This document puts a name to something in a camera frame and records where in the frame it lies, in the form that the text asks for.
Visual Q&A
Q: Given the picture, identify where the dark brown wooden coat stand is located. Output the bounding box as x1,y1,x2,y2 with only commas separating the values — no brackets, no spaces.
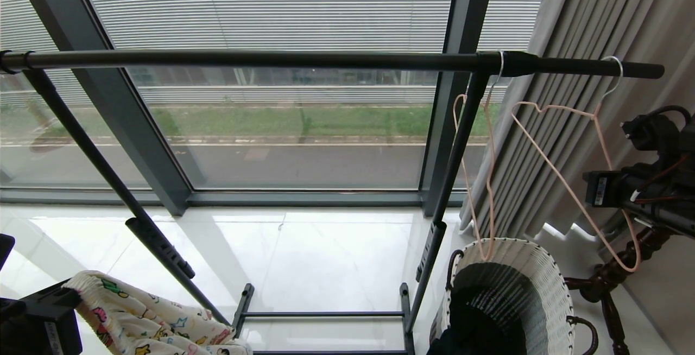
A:
564,224,675,355

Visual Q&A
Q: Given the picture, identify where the black garment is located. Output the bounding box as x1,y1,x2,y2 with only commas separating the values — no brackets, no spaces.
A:
426,287,528,355

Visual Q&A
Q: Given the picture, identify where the black cable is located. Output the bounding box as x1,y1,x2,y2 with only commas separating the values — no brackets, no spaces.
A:
643,104,694,130

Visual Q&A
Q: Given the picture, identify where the cream printed garment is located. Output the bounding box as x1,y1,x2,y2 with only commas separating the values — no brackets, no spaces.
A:
63,270,254,355

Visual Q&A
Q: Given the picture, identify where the pink clothes hanger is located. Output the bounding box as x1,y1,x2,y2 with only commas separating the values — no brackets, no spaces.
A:
509,55,643,274
452,50,507,263

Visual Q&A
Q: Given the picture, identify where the beige curtain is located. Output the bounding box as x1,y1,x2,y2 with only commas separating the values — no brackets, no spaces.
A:
458,0,695,271

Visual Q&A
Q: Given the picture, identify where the window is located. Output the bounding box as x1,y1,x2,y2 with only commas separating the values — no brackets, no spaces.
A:
0,0,553,219

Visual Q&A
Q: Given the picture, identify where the black clothes rack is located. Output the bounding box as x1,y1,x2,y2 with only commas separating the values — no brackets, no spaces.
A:
0,48,666,355

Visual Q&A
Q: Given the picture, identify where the white laundry basket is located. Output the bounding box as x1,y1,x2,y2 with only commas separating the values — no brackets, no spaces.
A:
429,237,599,355

